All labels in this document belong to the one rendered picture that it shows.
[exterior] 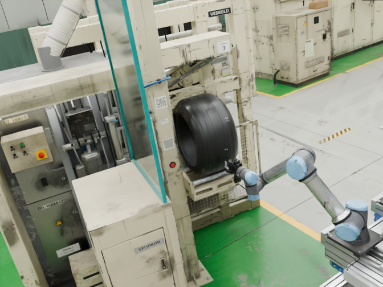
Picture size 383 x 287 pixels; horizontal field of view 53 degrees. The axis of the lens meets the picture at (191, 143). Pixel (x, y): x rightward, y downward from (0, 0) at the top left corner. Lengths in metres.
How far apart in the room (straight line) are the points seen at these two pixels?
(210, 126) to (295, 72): 4.82
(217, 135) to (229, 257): 1.29
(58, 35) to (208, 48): 1.00
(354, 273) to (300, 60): 5.23
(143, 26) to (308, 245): 2.23
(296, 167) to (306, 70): 5.31
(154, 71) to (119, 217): 0.97
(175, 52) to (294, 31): 4.48
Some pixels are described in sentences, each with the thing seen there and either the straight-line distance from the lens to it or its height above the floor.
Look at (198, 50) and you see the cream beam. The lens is 2.79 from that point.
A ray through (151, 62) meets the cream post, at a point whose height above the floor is 1.77.
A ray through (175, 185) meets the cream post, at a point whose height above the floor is 0.90.
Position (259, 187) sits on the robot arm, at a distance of 2.42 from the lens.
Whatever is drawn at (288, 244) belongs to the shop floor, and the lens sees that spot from 3.51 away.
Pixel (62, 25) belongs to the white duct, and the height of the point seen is 2.05.
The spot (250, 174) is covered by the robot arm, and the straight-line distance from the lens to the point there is 2.32.
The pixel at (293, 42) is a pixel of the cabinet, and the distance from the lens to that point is 7.08.
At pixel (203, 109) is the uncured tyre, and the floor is 1.41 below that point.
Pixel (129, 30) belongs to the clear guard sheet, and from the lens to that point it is 1.58.
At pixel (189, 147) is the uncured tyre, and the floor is 1.00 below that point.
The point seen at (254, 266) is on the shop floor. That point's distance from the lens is 3.32.
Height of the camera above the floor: 2.27
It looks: 25 degrees down
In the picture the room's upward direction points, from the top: 9 degrees counter-clockwise
